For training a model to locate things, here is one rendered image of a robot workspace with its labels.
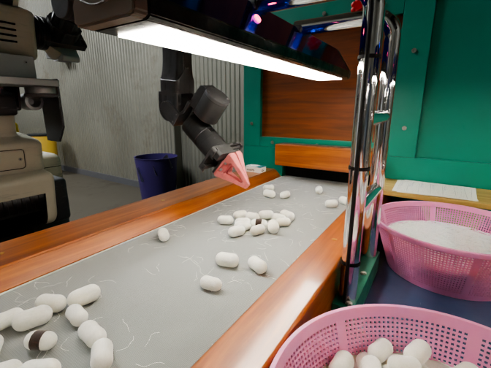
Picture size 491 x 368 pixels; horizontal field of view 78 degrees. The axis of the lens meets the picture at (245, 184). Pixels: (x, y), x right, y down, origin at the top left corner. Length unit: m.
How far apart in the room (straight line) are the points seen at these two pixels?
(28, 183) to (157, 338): 0.69
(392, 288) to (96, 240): 0.51
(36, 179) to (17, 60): 0.30
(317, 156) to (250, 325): 0.69
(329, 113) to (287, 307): 0.74
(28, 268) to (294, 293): 0.37
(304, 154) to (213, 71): 2.16
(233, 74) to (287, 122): 1.86
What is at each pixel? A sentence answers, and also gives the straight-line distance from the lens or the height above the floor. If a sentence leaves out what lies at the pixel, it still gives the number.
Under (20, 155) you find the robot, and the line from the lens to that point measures 1.00.
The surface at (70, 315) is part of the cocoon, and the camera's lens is 0.41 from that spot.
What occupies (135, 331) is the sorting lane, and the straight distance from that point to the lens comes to 0.38.
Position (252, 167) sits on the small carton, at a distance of 1.01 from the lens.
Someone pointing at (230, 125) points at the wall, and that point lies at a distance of 2.88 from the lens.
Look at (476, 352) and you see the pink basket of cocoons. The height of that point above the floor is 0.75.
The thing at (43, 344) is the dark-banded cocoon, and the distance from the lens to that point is 0.38.
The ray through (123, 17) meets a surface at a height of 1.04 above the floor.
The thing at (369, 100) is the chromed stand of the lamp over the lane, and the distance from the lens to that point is 0.39.
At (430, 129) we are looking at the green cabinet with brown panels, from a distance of 0.95.
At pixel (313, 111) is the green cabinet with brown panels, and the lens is 1.02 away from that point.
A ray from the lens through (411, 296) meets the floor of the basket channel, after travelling 0.59.
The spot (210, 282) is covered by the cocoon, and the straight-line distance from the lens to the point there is 0.41.
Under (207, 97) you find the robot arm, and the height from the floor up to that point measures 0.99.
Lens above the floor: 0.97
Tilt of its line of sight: 14 degrees down
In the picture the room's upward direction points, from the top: straight up
